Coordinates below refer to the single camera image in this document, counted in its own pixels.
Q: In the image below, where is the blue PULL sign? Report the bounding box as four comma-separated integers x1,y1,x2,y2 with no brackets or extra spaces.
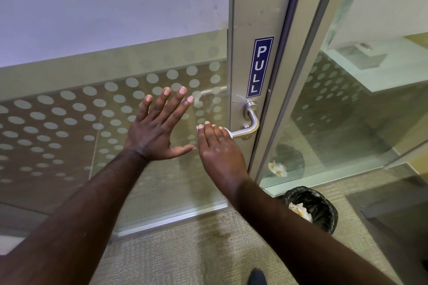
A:
246,36,275,99

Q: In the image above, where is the person's dark shoe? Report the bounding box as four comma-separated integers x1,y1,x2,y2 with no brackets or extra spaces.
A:
249,268,268,285

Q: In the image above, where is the metal glass door handle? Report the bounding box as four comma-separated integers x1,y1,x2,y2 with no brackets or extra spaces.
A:
230,101,260,140

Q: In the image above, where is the person's left forearm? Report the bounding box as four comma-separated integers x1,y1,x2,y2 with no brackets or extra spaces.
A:
0,149,149,285

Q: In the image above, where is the black waste bin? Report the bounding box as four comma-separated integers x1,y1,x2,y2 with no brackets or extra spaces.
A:
284,186,339,235

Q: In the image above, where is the glass door with metal frame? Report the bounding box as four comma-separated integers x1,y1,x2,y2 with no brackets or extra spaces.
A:
0,0,300,239

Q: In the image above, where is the fixed glass partition panel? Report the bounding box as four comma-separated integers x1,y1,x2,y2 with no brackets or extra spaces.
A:
249,0,428,197

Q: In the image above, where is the person's left hand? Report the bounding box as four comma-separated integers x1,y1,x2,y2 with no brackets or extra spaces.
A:
123,86,198,163

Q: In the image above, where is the person's right forearm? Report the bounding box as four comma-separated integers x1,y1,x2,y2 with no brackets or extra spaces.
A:
227,176,399,285

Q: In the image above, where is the crumpled waste paper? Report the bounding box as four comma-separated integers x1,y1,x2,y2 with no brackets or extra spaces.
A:
288,202,313,224

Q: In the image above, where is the person's right hand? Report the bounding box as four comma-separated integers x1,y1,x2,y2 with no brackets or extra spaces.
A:
196,121,251,192

